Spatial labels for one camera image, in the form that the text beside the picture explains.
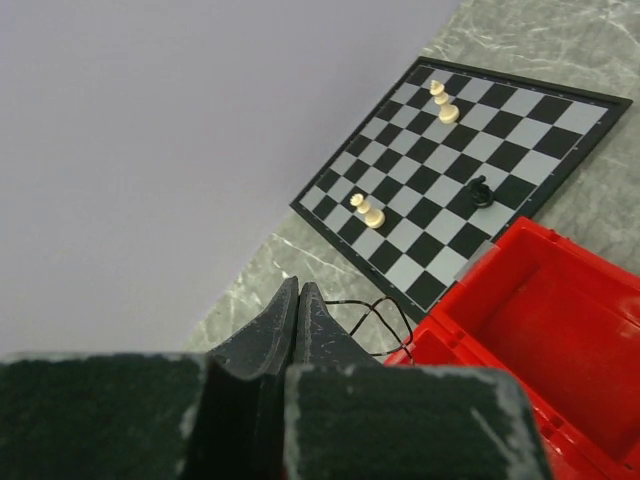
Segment cream chess piece right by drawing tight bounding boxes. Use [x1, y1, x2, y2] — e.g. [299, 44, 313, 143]
[429, 80, 459, 124]

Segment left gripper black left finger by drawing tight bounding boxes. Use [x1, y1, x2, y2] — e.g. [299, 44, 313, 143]
[208, 276, 299, 378]

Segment cream chess piece left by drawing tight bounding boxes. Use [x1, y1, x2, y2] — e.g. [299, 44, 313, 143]
[350, 193, 385, 229]

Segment red three-compartment plastic tray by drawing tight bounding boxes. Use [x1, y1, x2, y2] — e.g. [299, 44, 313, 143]
[389, 218, 639, 479]

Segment black chess piece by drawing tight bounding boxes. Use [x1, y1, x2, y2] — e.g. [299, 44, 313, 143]
[466, 175, 494, 208]

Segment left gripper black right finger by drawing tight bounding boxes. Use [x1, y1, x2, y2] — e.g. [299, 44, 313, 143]
[294, 282, 382, 368]

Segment cream chess piece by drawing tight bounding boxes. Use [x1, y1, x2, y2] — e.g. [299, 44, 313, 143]
[429, 80, 459, 124]
[350, 193, 385, 229]

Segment black grey chessboard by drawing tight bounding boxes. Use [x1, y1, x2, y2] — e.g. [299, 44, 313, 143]
[292, 57, 631, 321]

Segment black thin cable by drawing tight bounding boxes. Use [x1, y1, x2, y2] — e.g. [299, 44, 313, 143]
[322, 296, 419, 366]

